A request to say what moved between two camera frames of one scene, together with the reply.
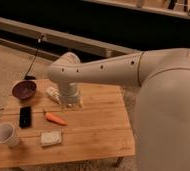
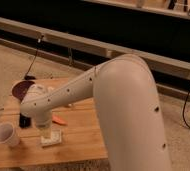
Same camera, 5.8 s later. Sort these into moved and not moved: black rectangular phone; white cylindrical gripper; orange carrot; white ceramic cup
Moved: white cylindrical gripper
Not moved: white ceramic cup; orange carrot; black rectangular phone
